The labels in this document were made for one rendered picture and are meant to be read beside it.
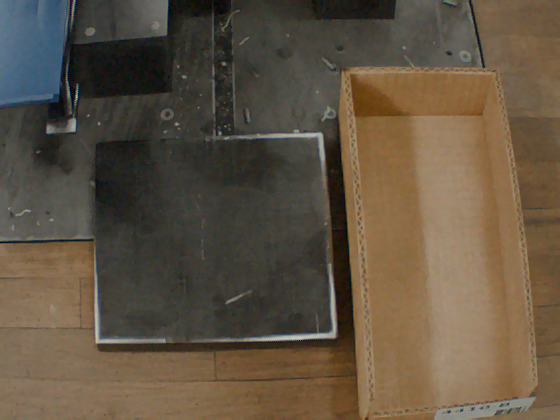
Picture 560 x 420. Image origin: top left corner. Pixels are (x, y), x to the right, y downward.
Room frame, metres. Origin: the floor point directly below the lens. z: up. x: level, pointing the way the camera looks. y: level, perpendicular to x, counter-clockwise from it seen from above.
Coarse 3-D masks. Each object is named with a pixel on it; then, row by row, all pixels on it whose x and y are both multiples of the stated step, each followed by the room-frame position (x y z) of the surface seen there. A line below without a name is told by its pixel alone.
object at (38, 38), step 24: (0, 0) 0.53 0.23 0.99; (48, 0) 0.53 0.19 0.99; (0, 24) 0.51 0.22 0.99; (24, 24) 0.51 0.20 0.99; (48, 24) 0.51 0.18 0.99; (0, 48) 0.48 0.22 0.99; (24, 48) 0.48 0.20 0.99; (48, 48) 0.48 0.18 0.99; (0, 72) 0.46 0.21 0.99; (24, 72) 0.46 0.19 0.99; (48, 72) 0.46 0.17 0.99; (0, 96) 0.44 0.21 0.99; (24, 96) 0.43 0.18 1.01; (48, 96) 0.43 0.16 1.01
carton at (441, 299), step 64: (384, 128) 0.47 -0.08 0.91; (448, 128) 0.47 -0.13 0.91; (384, 192) 0.41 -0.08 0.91; (448, 192) 0.41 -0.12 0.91; (512, 192) 0.39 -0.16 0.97; (384, 256) 0.36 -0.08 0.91; (448, 256) 0.36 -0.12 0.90; (512, 256) 0.35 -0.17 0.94; (384, 320) 0.31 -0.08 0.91; (448, 320) 0.31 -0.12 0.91; (512, 320) 0.30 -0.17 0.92; (384, 384) 0.26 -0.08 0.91; (448, 384) 0.26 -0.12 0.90; (512, 384) 0.26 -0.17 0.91
